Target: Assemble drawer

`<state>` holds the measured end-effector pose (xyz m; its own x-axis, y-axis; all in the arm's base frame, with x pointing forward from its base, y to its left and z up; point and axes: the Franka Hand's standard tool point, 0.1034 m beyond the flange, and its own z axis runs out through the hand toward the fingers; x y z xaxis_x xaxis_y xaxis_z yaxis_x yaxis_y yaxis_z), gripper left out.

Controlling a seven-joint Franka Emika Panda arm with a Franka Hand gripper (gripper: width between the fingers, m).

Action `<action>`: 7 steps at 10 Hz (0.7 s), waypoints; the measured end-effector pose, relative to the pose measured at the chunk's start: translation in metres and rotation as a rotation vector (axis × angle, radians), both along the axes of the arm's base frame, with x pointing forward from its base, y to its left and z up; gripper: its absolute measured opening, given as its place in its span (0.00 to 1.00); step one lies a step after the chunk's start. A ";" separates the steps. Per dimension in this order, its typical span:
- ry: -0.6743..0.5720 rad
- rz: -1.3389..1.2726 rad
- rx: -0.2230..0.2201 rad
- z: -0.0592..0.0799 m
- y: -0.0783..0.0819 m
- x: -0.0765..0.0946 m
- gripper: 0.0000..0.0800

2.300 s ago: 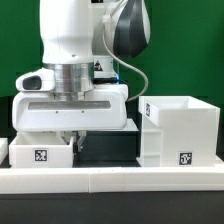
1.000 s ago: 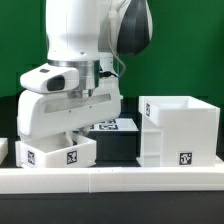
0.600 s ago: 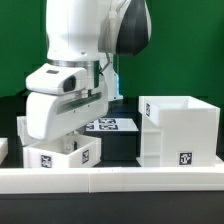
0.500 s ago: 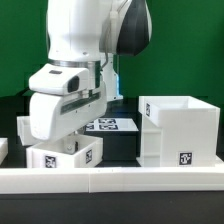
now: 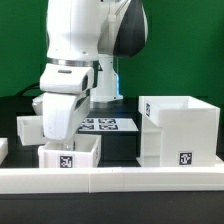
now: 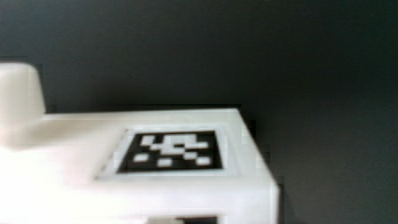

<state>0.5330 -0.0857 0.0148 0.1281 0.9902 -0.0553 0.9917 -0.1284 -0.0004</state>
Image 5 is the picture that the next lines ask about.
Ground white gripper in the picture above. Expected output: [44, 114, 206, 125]
[32, 93, 90, 142]

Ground white front drawer box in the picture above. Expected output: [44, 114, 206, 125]
[38, 134, 101, 168]

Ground white drawer box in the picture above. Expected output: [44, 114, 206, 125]
[38, 134, 101, 168]
[17, 116, 46, 146]

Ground white drawer cabinet frame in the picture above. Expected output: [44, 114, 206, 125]
[137, 96, 220, 167]

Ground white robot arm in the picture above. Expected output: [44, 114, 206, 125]
[40, 0, 148, 142]

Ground white rear drawer box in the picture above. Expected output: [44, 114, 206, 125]
[17, 116, 46, 146]

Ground marker tag sheet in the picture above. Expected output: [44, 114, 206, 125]
[79, 118, 138, 132]

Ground white left fence block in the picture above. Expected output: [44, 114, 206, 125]
[0, 138, 8, 165]

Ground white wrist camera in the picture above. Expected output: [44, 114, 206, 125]
[40, 63, 94, 95]

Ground black cable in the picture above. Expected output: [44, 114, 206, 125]
[15, 83, 42, 97]

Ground white front fence rail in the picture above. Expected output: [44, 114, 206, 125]
[0, 166, 224, 194]

